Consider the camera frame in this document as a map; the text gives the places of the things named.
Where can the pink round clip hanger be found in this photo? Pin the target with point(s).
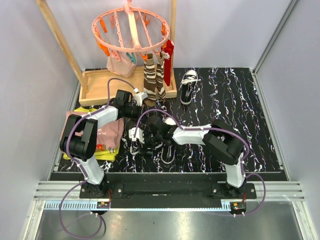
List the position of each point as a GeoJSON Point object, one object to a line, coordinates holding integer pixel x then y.
{"type": "Point", "coordinates": [99, 28]}

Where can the right brown striped sock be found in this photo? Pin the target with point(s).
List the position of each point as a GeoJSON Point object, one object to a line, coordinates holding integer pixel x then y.
{"type": "Point", "coordinates": [160, 77]}

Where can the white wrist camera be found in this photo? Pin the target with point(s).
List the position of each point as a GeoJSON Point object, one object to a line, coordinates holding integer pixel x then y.
{"type": "Point", "coordinates": [139, 97]}
{"type": "Point", "coordinates": [135, 134]}

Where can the grey slotted cable duct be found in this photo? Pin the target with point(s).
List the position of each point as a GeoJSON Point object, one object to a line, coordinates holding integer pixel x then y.
{"type": "Point", "coordinates": [81, 205]}

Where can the wooden drying rack stand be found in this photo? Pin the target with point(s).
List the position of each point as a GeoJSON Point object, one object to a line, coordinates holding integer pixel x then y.
{"type": "Point", "coordinates": [99, 85]}

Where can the yellow-green folded garment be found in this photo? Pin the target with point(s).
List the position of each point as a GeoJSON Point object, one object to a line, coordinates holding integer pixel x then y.
{"type": "Point", "coordinates": [83, 111]}

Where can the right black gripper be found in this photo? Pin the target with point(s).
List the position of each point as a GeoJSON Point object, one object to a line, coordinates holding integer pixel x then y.
{"type": "Point", "coordinates": [146, 145]}

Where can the white shoelace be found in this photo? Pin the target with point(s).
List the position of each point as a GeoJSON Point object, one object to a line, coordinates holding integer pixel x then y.
{"type": "Point", "coordinates": [135, 148]}

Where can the black white sneaker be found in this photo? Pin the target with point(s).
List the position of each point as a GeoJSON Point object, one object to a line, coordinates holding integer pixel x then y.
{"type": "Point", "coordinates": [168, 152]}
{"type": "Point", "coordinates": [187, 86]}

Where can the black marble pattern mat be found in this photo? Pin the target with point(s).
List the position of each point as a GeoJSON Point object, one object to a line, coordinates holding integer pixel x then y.
{"type": "Point", "coordinates": [228, 94]}

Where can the left brown striped sock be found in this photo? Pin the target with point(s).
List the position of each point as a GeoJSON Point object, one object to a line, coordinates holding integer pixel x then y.
{"type": "Point", "coordinates": [149, 80]}

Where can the brown striped sock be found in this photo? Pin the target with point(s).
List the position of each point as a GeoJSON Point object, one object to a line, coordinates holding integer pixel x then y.
{"type": "Point", "coordinates": [149, 80]}
{"type": "Point", "coordinates": [160, 77]}

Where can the pink folded t-shirt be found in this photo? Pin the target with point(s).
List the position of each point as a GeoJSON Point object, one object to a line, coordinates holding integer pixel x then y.
{"type": "Point", "coordinates": [109, 138]}

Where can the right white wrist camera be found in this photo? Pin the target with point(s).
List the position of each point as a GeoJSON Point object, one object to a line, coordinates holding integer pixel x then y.
{"type": "Point", "coordinates": [135, 134]}

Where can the pink hanging garment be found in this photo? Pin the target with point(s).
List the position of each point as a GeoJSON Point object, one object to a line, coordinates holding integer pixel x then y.
{"type": "Point", "coordinates": [125, 67]}

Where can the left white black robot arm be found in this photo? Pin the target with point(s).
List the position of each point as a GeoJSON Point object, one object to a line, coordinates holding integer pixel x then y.
{"type": "Point", "coordinates": [79, 137]}

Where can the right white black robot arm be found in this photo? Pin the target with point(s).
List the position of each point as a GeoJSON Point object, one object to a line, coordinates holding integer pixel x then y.
{"type": "Point", "coordinates": [228, 146]}

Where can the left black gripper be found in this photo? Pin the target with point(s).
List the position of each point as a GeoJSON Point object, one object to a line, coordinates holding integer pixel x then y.
{"type": "Point", "coordinates": [139, 109]}

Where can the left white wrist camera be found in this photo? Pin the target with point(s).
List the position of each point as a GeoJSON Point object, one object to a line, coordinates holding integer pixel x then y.
{"type": "Point", "coordinates": [139, 97]}

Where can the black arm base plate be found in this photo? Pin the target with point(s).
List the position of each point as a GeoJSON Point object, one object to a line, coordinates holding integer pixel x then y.
{"type": "Point", "coordinates": [168, 195]}

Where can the red hanging cloth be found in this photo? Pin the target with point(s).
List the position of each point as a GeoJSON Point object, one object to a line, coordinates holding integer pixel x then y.
{"type": "Point", "coordinates": [168, 53]}

